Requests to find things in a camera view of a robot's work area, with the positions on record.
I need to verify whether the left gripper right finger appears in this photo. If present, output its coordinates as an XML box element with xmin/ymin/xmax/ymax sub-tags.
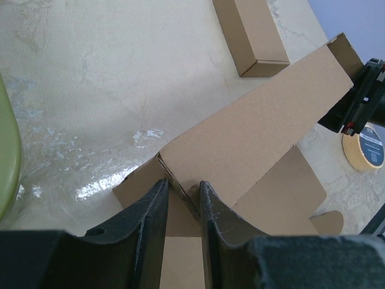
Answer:
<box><xmin>200</xmin><ymin>181</ymin><xmax>384</xmax><ymax>288</ymax></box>

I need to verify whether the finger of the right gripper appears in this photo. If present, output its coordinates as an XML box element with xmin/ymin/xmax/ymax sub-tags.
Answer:
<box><xmin>318</xmin><ymin>58</ymin><xmax>384</xmax><ymax>135</ymax></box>

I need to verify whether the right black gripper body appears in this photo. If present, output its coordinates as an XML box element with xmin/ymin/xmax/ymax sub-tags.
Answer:
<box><xmin>360</xmin><ymin>72</ymin><xmax>384</xmax><ymax>126</ymax></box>

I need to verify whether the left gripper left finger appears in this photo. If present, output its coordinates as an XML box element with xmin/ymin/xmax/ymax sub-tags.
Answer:
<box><xmin>1</xmin><ymin>179</ymin><xmax>169</xmax><ymax>288</ymax></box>

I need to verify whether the brown cardboard box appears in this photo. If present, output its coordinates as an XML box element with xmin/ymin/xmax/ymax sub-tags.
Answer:
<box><xmin>114</xmin><ymin>34</ymin><xmax>363</xmax><ymax>288</ymax></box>

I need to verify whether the small closed cardboard box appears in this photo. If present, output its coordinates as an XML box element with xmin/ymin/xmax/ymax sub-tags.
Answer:
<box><xmin>213</xmin><ymin>0</ymin><xmax>290</xmax><ymax>78</ymax></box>

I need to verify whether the masking tape roll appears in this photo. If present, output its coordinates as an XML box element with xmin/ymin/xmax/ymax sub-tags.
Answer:
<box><xmin>342</xmin><ymin>123</ymin><xmax>384</xmax><ymax>172</ymax></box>

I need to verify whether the green plastic basket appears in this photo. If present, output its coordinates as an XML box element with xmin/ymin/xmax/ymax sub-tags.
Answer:
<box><xmin>1</xmin><ymin>81</ymin><xmax>22</xmax><ymax>219</ymax></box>

